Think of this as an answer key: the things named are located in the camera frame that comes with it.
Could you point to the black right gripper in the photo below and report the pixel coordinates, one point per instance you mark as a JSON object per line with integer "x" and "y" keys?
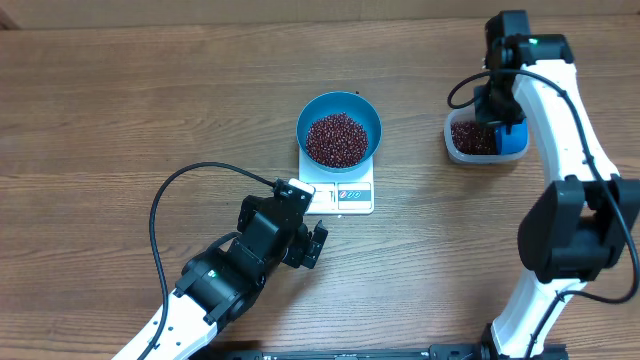
{"x": 488, "y": 114}

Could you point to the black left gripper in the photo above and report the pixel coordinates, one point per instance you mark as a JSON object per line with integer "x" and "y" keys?
{"x": 300, "y": 253}

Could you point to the blue plastic measuring scoop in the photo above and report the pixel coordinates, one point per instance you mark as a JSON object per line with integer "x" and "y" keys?
{"x": 499, "y": 137}

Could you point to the red adzuki beans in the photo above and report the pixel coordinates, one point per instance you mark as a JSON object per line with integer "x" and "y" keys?
{"x": 338, "y": 141}

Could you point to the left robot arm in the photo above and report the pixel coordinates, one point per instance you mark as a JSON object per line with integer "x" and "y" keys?
{"x": 220, "y": 284}

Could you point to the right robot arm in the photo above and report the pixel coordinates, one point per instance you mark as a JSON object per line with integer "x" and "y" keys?
{"x": 582, "y": 222}

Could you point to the white digital kitchen scale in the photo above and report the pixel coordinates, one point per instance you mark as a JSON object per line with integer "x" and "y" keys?
{"x": 342, "y": 192}

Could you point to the teal blue bowl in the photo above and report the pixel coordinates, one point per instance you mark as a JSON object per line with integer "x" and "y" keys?
{"x": 356, "y": 106}

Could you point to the clear plastic bean container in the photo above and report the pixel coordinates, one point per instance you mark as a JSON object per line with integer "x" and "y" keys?
{"x": 464, "y": 144}

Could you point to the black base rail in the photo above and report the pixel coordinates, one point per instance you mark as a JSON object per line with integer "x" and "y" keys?
{"x": 483, "y": 350}

